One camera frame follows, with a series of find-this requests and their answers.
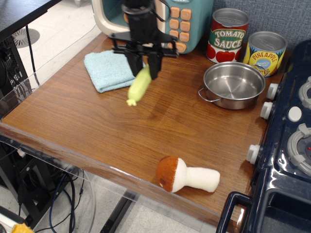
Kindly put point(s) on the small steel pot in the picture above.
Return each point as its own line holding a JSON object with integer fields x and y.
{"x": 232, "y": 85}

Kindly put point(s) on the white stove knob middle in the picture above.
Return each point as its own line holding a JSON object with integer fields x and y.
{"x": 266, "y": 110}

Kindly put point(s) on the pineapple slices can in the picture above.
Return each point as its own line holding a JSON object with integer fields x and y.
{"x": 265, "y": 51}

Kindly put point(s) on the plush brown white mushroom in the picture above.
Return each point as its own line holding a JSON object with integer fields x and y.
{"x": 172, "y": 174}

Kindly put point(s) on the yellow object bottom left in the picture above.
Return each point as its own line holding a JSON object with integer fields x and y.
{"x": 21, "y": 228}

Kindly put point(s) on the white stove knob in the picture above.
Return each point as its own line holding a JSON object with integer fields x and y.
{"x": 266, "y": 110}
{"x": 272, "y": 89}
{"x": 252, "y": 153}

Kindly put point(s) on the toy microwave teal cream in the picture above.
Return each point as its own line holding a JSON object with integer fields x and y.
{"x": 187, "y": 20}

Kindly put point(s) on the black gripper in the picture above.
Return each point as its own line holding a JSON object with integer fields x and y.
{"x": 144, "y": 38}

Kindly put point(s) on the white stove knob upper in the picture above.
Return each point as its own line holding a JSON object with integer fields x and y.
{"x": 272, "y": 89}

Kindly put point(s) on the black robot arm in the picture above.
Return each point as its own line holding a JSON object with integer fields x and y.
{"x": 138, "y": 3}

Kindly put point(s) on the light blue folded cloth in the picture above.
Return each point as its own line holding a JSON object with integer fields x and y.
{"x": 108, "y": 70}

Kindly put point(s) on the white stove knob lower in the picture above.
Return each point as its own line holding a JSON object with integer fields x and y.
{"x": 252, "y": 153}

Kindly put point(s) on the green handled metal spoon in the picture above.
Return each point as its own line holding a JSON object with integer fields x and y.
{"x": 139, "y": 86}

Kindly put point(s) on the tomato sauce can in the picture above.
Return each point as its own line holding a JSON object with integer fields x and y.
{"x": 227, "y": 33}

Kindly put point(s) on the clear acrylic table guard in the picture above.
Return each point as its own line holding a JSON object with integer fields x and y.
{"x": 113, "y": 149}

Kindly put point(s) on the dark blue toy stove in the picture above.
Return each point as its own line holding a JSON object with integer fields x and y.
{"x": 280, "y": 199}

